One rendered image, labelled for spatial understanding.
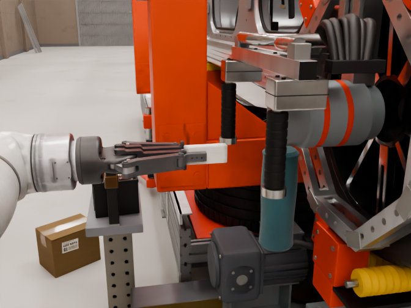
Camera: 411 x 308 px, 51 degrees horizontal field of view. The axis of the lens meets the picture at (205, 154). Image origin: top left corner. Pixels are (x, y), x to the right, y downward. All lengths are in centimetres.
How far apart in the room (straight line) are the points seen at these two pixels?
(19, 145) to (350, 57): 51
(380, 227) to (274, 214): 30
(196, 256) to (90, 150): 100
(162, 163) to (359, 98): 44
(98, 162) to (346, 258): 61
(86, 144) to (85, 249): 136
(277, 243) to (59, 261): 110
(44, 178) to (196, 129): 72
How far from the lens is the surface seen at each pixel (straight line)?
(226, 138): 105
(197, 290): 159
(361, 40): 74
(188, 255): 159
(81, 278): 195
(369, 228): 90
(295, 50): 70
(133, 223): 134
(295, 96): 70
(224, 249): 128
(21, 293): 194
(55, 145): 66
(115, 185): 128
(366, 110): 91
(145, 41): 320
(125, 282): 166
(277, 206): 107
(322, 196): 111
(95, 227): 134
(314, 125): 86
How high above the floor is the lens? 104
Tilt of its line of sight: 17 degrees down
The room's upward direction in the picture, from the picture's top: straight up
